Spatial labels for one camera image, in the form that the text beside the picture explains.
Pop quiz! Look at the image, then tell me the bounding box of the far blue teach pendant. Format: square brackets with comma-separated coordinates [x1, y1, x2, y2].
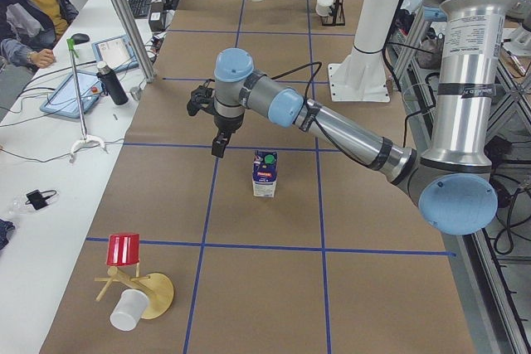
[91, 34, 139, 72]

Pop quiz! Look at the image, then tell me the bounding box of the black water bottle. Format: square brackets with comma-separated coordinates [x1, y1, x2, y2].
[96, 61, 128, 105]

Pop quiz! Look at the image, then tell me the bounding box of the aluminium frame post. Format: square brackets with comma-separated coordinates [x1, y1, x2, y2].
[110, 0, 155, 83]

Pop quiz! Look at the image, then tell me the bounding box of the white plastic cup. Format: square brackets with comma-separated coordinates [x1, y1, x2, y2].
[110, 289, 149, 332]

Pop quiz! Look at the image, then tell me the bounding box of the black wire cup rack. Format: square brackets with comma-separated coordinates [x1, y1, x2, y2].
[319, 0, 346, 27]

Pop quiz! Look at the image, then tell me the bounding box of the blue white milk carton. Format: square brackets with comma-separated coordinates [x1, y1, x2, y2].
[252, 150, 278, 198]

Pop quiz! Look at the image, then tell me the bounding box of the blue teach pendant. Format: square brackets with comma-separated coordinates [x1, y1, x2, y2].
[40, 71, 103, 119]
[91, 34, 139, 72]

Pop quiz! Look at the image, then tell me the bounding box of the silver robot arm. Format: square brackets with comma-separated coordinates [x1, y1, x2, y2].
[187, 0, 518, 235]

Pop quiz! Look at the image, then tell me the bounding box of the small black adapter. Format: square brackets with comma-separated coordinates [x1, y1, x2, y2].
[26, 190, 57, 211]

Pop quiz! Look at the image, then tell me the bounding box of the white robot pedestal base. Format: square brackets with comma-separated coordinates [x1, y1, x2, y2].
[329, 0, 400, 103]

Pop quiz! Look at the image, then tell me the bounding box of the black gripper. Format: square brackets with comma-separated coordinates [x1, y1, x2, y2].
[187, 85, 245, 158]

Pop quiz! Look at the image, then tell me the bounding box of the grabber reaching stick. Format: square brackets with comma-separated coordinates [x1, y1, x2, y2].
[66, 38, 107, 163]

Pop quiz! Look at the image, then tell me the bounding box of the wooden cup stand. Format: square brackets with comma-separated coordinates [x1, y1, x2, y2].
[95, 265, 175, 330]

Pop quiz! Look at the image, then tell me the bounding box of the seated person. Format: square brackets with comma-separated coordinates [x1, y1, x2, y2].
[1, 0, 78, 73]

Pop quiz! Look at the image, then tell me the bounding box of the near blue teach pendant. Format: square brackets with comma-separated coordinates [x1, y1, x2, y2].
[40, 71, 103, 119]

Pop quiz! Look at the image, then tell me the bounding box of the black computer mouse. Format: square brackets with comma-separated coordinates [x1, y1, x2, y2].
[69, 33, 90, 45]

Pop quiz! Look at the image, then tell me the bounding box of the red plastic cup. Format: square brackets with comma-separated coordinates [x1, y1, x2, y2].
[105, 232, 140, 267]

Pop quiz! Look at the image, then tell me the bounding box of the small metal cap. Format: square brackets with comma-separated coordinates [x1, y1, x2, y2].
[129, 86, 142, 101]

